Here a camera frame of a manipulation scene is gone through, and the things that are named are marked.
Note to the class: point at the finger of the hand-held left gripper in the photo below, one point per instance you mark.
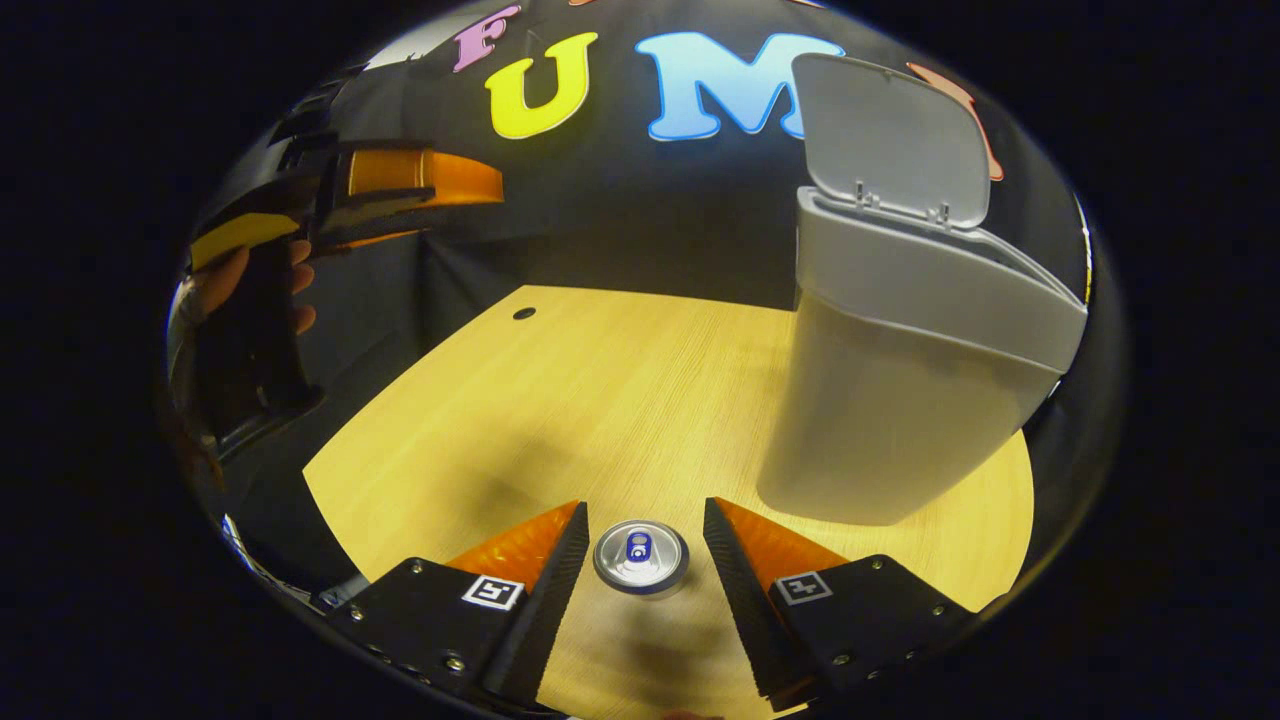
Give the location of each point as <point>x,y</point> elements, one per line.
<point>370,228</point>
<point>440,180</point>

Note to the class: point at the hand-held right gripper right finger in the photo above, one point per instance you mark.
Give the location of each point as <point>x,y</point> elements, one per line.
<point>740,600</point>

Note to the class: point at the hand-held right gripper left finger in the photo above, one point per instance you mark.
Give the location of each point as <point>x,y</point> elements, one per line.
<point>550,610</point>

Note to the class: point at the silver pop can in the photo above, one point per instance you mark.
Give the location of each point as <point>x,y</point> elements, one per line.
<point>640,558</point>

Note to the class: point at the white desktop garbage bin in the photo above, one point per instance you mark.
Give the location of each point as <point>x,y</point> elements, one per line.
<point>880,420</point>

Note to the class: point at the wooden desktop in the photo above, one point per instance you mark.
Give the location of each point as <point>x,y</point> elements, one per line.
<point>600,400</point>

